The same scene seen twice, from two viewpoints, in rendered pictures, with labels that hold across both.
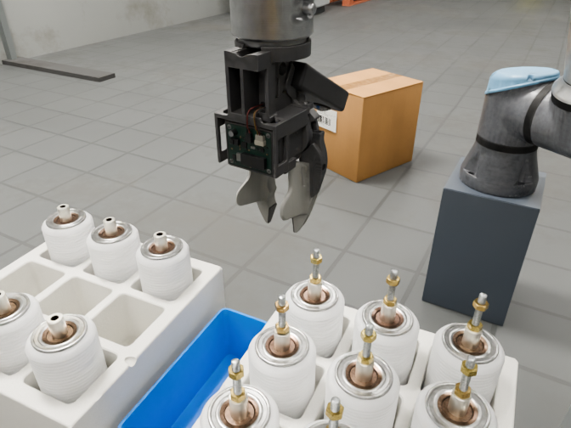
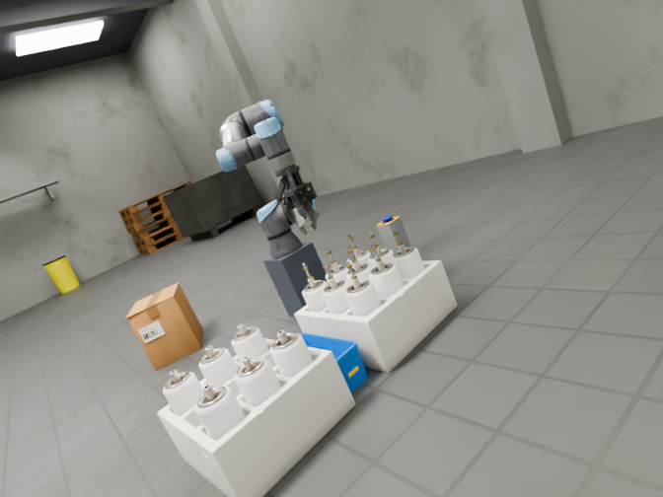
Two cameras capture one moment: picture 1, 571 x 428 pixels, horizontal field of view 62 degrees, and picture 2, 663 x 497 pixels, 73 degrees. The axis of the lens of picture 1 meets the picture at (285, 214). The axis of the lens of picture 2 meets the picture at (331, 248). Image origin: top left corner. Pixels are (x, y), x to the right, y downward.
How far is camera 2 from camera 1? 1.24 m
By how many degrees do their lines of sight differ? 59
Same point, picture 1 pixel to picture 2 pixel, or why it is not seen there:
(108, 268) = (231, 368)
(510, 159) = (289, 235)
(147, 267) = (254, 337)
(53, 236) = (188, 384)
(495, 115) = (273, 223)
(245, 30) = (288, 164)
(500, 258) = (317, 271)
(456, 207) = (290, 264)
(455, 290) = not seen: hidden behind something
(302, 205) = (314, 215)
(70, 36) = not seen: outside the picture
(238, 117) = (299, 186)
